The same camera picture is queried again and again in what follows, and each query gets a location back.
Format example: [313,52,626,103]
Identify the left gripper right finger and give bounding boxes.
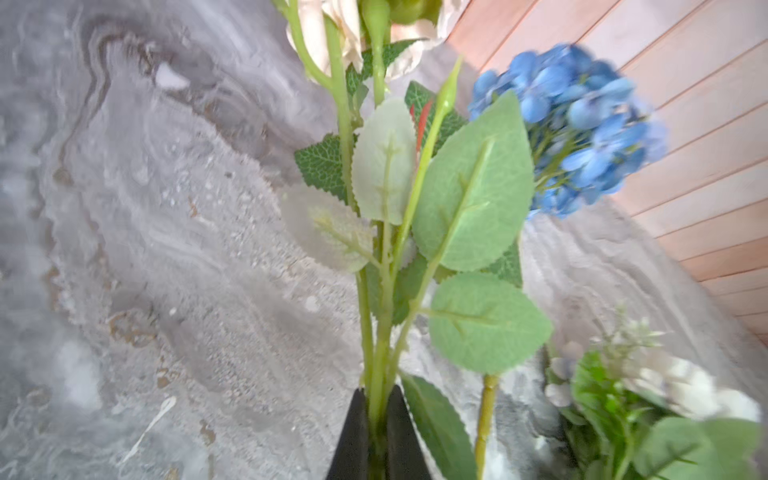
[386,385,432,480]

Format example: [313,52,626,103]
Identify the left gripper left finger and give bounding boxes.
[326,388,369,480]

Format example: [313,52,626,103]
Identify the small lilac flower spray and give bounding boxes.
[544,313,763,479]

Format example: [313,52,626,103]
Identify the cream peach carnation bunch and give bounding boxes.
[276,1,552,479]

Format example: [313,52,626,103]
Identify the blue hydrangea flower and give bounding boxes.
[398,43,670,480]

